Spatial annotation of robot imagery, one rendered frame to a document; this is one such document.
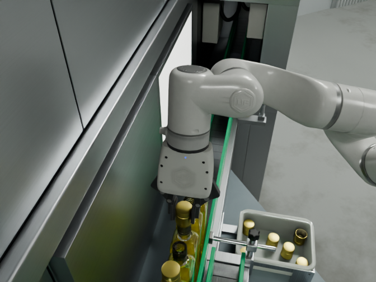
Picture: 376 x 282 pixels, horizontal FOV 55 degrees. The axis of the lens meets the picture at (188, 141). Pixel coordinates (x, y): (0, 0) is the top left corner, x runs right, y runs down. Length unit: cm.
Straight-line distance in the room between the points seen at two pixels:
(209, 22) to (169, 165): 108
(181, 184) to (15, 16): 39
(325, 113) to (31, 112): 45
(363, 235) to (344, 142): 158
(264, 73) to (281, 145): 201
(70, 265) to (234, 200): 84
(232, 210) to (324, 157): 149
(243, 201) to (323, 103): 73
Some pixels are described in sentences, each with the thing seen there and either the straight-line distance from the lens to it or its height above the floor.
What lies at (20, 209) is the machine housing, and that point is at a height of 142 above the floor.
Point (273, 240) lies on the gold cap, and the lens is 116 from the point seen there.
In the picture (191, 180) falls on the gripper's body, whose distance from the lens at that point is 66.
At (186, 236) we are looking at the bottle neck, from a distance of 79.
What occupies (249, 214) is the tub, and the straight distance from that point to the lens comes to 118.
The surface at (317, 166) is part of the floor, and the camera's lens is 260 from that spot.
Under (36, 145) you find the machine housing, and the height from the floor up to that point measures 147.
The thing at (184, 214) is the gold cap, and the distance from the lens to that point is 72.
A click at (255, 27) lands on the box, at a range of 161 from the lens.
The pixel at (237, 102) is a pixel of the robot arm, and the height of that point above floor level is 143.
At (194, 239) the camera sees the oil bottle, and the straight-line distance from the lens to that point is 81.
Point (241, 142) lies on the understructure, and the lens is 184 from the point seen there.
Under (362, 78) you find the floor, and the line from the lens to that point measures 366.
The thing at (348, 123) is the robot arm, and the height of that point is 137.
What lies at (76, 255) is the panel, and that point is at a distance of 58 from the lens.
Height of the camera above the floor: 177
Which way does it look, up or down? 42 degrees down
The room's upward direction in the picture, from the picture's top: straight up
